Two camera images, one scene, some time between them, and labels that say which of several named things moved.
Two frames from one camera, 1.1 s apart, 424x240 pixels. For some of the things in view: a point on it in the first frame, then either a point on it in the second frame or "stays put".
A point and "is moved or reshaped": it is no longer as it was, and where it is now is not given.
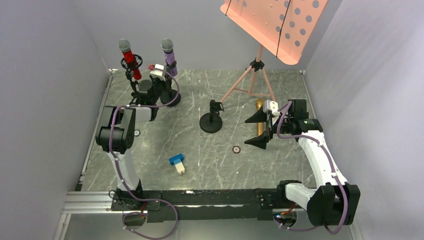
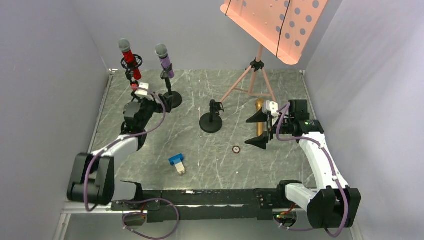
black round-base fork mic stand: (171, 97) stays put
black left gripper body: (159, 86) to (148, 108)
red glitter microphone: (124, 46) stays put
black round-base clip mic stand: (211, 122) stays put
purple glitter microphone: (167, 46) is moved or reshaped
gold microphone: (260, 125) stays put
